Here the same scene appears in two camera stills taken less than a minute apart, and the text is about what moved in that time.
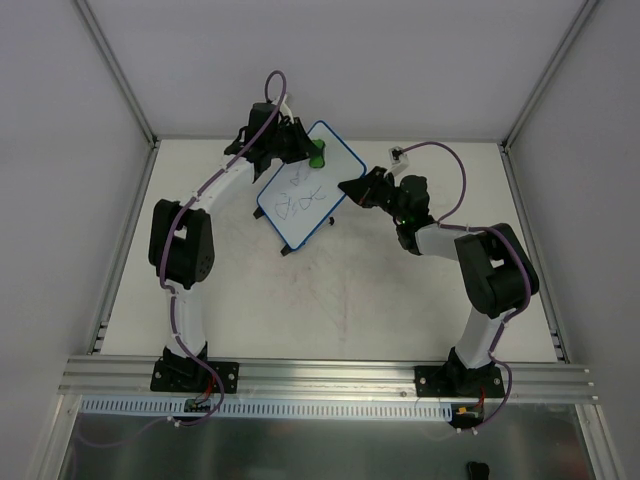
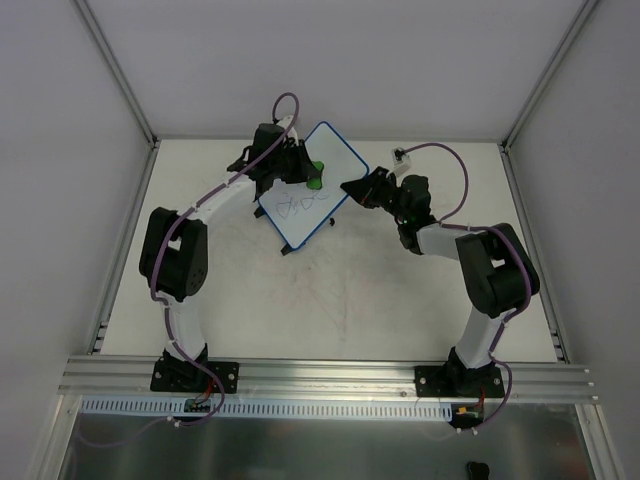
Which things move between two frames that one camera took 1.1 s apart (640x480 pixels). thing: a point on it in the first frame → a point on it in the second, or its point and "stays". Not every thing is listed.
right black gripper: (376, 186) stays
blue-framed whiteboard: (299, 197) stays
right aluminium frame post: (581, 17) stays
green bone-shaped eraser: (318, 161) → (315, 183)
